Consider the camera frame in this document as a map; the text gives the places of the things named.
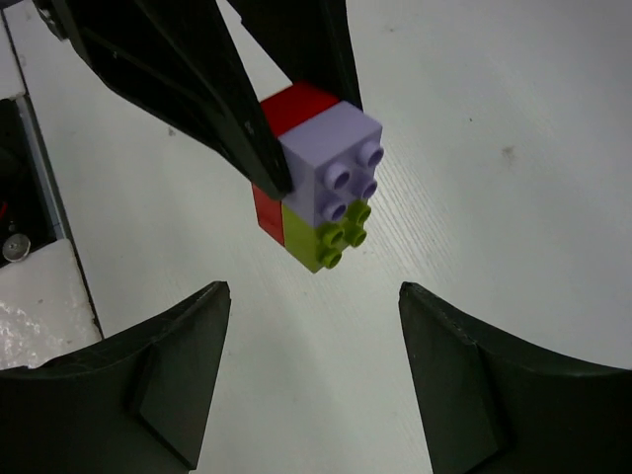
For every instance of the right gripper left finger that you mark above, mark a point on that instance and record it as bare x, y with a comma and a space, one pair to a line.
135, 402

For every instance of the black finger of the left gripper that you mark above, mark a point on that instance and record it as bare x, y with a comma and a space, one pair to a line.
309, 40

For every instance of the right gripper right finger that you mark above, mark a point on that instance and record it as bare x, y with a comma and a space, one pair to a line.
491, 402

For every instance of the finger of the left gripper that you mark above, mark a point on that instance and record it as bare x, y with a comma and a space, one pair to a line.
177, 61

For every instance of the purple lego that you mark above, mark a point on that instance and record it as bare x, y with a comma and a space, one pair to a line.
332, 159

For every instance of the green lego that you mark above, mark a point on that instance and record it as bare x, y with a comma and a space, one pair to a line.
322, 247

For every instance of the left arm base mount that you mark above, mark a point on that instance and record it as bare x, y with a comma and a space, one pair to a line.
31, 211

